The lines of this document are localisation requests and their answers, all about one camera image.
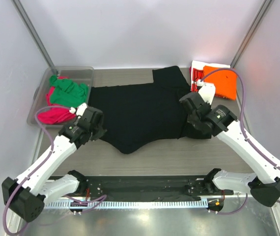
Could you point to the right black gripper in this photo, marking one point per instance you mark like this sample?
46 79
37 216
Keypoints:
188 119

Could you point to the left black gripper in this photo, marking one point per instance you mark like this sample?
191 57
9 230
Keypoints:
100 132

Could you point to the black t-shirt blue logo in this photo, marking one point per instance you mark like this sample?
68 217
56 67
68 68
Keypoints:
136 115

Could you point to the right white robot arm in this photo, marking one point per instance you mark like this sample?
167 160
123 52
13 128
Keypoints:
263 184

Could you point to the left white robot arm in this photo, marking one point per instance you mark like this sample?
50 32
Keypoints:
29 192

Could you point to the pink t-shirt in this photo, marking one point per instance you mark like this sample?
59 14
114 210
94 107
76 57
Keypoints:
56 114

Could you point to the green t-shirt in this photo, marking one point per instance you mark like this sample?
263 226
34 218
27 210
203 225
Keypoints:
67 93

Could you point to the clear plastic bin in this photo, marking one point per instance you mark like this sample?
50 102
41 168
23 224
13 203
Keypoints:
78 74

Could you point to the orange folded t-shirt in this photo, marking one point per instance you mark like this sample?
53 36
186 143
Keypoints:
225 82

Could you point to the red white folded t-shirt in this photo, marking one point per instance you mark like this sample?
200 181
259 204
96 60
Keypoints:
196 71

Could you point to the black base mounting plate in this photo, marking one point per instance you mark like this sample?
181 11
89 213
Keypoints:
121 188

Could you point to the slotted white cable duct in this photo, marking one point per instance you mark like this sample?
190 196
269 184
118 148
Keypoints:
69 204

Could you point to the left aluminium frame post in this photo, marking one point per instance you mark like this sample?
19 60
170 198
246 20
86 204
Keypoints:
35 36

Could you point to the aluminium frame post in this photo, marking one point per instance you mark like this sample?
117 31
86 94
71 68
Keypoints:
262 12
35 36

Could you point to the right aluminium frame post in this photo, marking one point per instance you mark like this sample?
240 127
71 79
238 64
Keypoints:
262 12

